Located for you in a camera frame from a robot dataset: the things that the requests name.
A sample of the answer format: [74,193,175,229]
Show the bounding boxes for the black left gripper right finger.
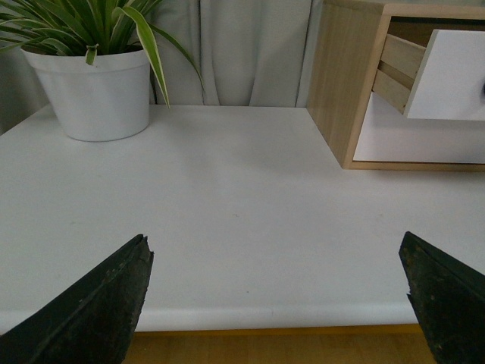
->
[399,231,484,363]

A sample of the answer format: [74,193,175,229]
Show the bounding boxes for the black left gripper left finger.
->
[1,234,154,363]

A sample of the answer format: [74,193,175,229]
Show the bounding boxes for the white drawer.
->
[372,30,484,121]
[353,93,484,164]

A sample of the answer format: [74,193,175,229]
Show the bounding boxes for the light wood drawer cabinet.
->
[307,1,484,172]

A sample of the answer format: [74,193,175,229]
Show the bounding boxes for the white plant pot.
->
[23,50,150,142]

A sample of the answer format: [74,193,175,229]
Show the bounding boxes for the green striped spider plant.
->
[1,0,199,102]

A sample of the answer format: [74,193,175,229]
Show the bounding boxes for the grey curtain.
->
[1,1,323,131]

